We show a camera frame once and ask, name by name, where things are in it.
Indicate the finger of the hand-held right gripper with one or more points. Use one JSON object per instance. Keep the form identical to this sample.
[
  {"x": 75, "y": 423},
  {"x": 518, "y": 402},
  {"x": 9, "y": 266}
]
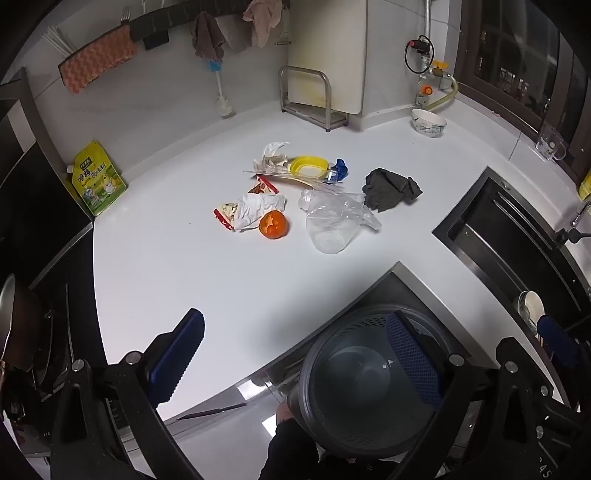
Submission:
[{"x": 556, "y": 344}]

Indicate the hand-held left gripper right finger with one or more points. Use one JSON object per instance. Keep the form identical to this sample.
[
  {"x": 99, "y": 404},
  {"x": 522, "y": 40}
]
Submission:
[{"x": 415, "y": 364}]

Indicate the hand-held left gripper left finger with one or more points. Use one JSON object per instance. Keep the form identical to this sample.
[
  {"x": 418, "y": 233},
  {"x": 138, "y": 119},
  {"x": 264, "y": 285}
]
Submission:
[{"x": 178, "y": 353}]

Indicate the dark grey perforated waste bin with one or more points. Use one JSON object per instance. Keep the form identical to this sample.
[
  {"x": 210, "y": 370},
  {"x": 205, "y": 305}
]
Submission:
[{"x": 360, "y": 369}]

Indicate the red white snack wrapper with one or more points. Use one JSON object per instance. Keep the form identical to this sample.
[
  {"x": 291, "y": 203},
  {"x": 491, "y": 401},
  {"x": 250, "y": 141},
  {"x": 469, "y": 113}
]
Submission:
[{"x": 226, "y": 213}]

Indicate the clear plastic cup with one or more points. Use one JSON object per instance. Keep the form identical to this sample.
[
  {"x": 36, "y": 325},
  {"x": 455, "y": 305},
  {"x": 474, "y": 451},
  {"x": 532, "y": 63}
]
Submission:
[{"x": 328, "y": 240}]

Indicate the orange tangerine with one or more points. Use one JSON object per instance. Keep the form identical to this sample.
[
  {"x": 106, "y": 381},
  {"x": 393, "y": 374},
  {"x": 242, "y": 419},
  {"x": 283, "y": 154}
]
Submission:
[{"x": 274, "y": 225}]

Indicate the white tissue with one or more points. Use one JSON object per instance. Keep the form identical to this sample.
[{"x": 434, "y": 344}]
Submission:
[{"x": 256, "y": 207}]

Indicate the dark grey cloth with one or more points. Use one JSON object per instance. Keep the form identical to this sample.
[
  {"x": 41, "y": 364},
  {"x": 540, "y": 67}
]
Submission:
[{"x": 390, "y": 189}]

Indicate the clear plastic bag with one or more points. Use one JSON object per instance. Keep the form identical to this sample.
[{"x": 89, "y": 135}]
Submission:
[{"x": 341, "y": 203}]

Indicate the small snack wrapper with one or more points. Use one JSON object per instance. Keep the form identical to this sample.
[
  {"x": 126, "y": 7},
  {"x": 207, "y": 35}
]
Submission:
[{"x": 264, "y": 187}]

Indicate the white bowl in sink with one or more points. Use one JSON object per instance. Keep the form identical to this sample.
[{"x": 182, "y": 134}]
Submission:
[{"x": 531, "y": 309}]

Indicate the black kitchen sink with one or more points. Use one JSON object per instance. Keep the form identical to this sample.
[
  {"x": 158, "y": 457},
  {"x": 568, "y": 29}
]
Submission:
[{"x": 508, "y": 240}]

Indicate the metal faucet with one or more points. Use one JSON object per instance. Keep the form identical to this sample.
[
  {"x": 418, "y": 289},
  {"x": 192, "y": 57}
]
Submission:
[{"x": 575, "y": 226}]

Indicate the black gas stove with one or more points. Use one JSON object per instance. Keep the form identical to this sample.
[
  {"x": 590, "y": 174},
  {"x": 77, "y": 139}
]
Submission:
[{"x": 60, "y": 295}]

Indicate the yellow bottle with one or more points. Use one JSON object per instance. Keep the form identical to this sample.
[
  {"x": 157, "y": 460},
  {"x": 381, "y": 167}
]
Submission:
[{"x": 585, "y": 184}]

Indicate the metal wok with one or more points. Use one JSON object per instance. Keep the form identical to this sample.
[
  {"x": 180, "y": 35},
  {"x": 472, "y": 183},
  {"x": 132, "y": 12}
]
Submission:
[{"x": 14, "y": 323}]

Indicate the yellow seasoning pouch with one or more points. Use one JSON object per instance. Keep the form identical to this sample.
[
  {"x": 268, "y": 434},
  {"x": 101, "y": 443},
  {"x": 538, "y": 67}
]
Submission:
[{"x": 97, "y": 180}]

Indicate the clear glass mug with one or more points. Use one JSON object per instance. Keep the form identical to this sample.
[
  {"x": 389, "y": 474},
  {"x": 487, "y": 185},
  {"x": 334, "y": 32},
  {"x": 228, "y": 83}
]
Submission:
[{"x": 551, "y": 145}]

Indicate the flat pink clear packet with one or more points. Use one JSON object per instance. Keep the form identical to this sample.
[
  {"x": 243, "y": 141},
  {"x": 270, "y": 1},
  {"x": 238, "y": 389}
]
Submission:
[{"x": 277, "y": 177}]

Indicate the crumpled patterned paper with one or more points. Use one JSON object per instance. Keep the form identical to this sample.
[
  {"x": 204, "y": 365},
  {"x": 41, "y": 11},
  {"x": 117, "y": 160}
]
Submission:
[{"x": 272, "y": 154}]

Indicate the yellow plastic lid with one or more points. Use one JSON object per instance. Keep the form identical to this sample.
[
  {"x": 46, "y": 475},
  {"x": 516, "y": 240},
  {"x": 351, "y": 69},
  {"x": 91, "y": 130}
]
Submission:
[{"x": 300, "y": 162}]

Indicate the floral ceramic bowl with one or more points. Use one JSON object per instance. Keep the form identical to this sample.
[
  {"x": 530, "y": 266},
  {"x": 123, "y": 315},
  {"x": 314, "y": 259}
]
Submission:
[{"x": 429, "y": 123}]

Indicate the white bottle brush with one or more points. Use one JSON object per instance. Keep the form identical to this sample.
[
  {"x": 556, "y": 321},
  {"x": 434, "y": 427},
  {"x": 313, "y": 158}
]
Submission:
[{"x": 225, "y": 104}]

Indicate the metal cutting board rack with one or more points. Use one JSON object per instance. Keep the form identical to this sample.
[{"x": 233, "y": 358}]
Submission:
[{"x": 328, "y": 106}]

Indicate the gas regulator with orange cap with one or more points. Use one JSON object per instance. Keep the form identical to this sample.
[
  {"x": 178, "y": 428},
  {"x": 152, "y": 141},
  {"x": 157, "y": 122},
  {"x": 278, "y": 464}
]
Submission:
[{"x": 425, "y": 90}]

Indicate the dark framed window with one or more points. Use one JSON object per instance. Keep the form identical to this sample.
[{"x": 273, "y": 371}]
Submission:
[{"x": 517, "y": 60}]

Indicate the orange sponge cloth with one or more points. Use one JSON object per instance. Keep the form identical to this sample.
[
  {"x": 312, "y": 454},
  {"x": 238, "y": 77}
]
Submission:
[{"x": 97, "y": 57}]

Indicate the small black box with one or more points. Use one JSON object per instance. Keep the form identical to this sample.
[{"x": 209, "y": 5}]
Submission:
[{"x": 156, "y": 40}]

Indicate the brown rag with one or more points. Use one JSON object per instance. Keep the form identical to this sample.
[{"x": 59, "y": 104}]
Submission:
[{"x": 207, "y": 37}]

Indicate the white cutting board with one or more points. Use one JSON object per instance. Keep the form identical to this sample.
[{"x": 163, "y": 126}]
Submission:
[{"x": 323, "y": 46}]

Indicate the metal peeler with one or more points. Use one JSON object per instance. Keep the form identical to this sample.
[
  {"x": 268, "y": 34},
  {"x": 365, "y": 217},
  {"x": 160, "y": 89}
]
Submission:
[{"x": 285, "y": 38}]

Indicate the white chopsticks bundle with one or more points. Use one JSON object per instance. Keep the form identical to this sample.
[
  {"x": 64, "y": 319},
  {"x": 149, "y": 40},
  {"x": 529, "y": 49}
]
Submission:
[{"x": 57, "y": 40}]

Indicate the metal fork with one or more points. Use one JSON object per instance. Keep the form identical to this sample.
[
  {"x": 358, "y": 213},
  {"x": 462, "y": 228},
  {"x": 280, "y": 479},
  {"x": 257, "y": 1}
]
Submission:
[{"x": 124, "y": 17}]

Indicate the pink rag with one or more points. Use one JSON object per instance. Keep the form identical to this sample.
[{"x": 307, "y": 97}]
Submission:
[{"x": 263, "y": 21}]

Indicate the black wall rail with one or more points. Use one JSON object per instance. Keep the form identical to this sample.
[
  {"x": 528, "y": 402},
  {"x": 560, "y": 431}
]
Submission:
[{"x": 152, "y": 21}]

